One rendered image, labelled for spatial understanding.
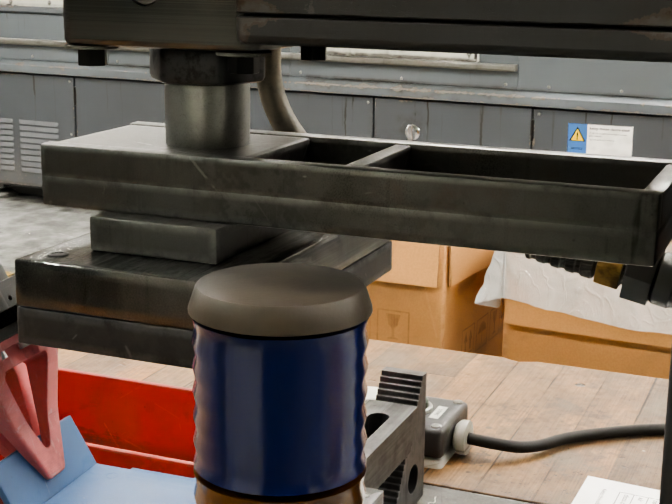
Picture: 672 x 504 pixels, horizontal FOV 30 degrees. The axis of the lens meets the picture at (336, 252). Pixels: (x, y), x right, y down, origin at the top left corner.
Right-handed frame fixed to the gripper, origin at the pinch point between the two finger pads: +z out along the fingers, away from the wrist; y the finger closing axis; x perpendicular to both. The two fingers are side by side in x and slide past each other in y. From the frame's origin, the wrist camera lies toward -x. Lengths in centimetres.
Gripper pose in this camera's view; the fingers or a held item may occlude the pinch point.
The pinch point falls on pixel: (44, 462)
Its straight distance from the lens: 67.2
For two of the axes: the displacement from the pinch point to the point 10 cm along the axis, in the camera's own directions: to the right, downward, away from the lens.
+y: 8.1, -3.9, -4.4
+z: 4.6, 8.8, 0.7
